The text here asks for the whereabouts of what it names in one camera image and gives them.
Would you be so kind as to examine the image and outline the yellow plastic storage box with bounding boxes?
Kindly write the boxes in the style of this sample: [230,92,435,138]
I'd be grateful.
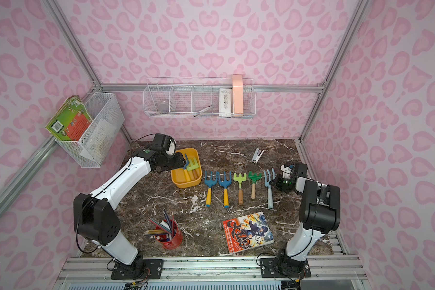
[171,148,203,189]

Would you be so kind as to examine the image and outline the light blue rake white handle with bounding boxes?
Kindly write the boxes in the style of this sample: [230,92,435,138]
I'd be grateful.
[263,169,276,209]

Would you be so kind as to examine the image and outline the light green rake wooden handle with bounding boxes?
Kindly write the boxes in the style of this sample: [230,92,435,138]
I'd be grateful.
[233,173,247,205]

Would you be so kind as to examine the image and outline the blue rake yellow handle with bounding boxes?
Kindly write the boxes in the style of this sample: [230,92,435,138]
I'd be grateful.
[183,154,191,182]
[216,172,233,209]
[204,171,218,207]

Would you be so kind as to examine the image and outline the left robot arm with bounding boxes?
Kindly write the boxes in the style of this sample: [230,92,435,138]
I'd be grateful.
[73,134,186,269]

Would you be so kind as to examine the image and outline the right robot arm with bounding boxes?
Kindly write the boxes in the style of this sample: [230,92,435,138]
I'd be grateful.
[273,163,341,271]

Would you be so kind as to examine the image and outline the pink box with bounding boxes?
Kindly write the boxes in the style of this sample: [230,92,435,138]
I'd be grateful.
[232,74,244,117]

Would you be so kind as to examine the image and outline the white blue stapler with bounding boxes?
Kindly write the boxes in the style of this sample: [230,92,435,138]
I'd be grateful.
[252,148,265,164]

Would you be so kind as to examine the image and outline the grey round tin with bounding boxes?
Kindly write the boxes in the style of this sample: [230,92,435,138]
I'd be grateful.
[157,100,170,112]

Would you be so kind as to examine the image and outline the black silver pen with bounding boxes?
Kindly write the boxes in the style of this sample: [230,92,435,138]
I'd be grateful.
[193,105,212,117]

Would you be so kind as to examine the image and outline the white paper sheet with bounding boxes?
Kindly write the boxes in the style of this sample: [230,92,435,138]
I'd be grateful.
[80,118,121,164]

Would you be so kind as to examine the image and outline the red comic book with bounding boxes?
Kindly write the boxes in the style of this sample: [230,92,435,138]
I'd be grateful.
[222,211,274,254]

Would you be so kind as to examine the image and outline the red pencil cup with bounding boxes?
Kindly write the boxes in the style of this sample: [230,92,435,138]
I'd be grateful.
[155,220,183,250]

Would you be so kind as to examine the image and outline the white card pack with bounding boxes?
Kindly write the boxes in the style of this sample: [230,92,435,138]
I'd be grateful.
[219,88,232,117]

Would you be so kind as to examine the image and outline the green red book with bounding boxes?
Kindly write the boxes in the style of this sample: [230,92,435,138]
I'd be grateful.
[46,95,93,141]

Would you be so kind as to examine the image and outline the white mesh wall basket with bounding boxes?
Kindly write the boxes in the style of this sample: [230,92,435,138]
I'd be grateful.
[56,93,124,168]

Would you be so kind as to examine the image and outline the white wire wall shelf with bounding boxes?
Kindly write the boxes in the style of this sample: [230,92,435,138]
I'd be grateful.
[143,77,256,118]

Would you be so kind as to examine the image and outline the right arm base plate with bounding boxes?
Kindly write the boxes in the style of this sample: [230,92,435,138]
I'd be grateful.
[258,256,312,280]

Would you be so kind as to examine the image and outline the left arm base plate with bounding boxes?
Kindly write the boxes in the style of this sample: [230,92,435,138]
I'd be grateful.
[111,259,164,281]

